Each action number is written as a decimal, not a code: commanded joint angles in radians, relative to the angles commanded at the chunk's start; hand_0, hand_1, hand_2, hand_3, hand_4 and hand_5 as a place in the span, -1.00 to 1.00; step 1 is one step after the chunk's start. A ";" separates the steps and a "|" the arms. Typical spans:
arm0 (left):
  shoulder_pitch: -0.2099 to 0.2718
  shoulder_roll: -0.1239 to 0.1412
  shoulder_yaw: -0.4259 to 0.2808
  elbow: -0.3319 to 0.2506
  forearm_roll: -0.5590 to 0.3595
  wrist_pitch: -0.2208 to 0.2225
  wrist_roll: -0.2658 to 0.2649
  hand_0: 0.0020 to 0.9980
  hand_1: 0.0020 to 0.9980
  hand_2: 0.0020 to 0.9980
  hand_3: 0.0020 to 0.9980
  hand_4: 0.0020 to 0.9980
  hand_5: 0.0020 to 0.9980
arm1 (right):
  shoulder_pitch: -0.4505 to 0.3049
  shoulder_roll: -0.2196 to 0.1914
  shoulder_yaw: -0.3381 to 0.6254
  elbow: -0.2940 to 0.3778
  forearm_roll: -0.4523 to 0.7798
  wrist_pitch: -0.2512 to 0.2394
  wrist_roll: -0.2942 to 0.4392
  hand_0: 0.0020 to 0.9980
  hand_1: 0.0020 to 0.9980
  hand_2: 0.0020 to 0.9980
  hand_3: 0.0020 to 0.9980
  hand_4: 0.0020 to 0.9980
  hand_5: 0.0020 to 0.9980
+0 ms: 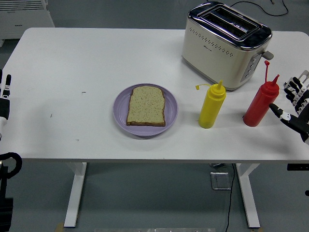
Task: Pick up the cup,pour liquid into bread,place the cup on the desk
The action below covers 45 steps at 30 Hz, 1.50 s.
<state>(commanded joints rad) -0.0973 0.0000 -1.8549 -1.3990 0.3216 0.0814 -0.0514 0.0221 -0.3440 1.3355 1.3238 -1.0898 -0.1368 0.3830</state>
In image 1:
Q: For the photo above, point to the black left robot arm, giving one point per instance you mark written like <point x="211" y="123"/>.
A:
<point x="4" y="193"/>

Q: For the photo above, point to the white table leg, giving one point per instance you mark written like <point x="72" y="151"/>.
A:
<point x="74" y="193"/>
<point x="248" y="193"/>

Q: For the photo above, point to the bread slice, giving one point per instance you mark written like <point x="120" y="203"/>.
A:
<point x="146" y="106"/>

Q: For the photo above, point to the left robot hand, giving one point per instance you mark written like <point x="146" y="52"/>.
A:
<point x="4" y="106"/>

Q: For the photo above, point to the red squeeze bottle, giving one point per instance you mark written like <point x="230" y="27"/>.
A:
<point x="260" y="104"/>

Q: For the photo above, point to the black table control panel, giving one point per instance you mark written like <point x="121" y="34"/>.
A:
<point x="298" y="167"/>

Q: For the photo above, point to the cream and chrome toaster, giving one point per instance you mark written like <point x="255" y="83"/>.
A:
<point x="217" y="60"/>

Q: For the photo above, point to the purple plate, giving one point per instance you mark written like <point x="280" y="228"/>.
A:
<point x="120" y="113"/>

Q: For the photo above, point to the metal floor socket plate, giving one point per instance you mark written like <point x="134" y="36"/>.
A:
<point x="220" y="180"/>

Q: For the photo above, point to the white floor appliance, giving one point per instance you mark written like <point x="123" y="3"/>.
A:
<point x="24" y="19"/>

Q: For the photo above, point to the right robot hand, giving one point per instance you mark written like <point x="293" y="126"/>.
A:
<point x="295" y="122"/>

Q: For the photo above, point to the yellow squeeze bottle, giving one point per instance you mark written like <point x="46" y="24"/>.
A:
<point x="211" y="106"/>

